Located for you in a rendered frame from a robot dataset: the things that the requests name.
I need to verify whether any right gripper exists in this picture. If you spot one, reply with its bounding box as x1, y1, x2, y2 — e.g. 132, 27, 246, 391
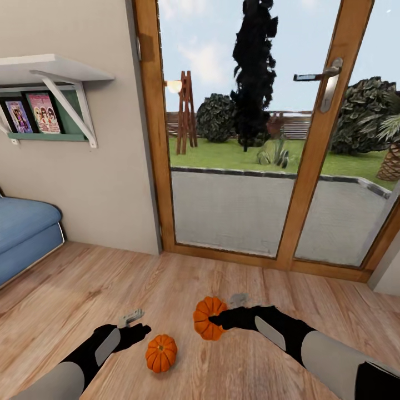
209, 306, 249, 330

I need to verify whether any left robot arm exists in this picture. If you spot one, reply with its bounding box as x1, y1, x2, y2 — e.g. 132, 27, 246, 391
7, 308, 151, 400

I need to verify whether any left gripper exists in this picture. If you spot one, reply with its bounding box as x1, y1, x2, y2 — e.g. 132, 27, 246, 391
120, 324, 151, 351

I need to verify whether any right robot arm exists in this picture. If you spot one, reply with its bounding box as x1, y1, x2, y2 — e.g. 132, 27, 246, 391
209, 292, 400, 400

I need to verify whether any pumpkin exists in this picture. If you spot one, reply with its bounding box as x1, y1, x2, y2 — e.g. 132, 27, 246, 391
193, 296, 227, 341
146, 334, 177, 373

